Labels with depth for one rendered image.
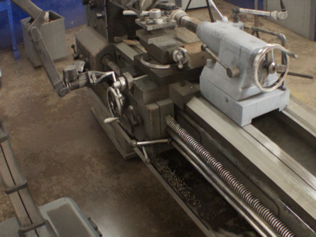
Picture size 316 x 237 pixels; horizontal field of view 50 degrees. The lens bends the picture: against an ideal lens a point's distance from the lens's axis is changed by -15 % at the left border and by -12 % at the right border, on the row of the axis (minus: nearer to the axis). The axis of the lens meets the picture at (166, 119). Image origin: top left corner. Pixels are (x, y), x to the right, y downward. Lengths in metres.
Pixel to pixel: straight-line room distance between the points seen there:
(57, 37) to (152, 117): 2.83
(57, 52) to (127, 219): 2.71
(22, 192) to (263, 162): 1.06
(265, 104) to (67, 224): 1.20
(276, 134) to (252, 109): 0.25
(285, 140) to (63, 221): 1.25
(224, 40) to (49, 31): 3.04
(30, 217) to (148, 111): 0.80
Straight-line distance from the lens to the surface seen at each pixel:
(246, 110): 1.62
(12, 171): 1.64
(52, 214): 2.13
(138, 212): 2.41
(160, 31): 2.01
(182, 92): 1.81
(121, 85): 1.91
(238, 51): 1.63
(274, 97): 1.71
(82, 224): 2.04
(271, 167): 1.43
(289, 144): 1.77
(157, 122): 1.89
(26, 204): 1.76
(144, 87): 1.87
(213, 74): 1.76
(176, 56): 1.84
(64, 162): 2.90
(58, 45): 4.55
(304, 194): 1.34
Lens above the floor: 1.75
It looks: 33 degrees down
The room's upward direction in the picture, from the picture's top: 3 degrees counter-clockwise
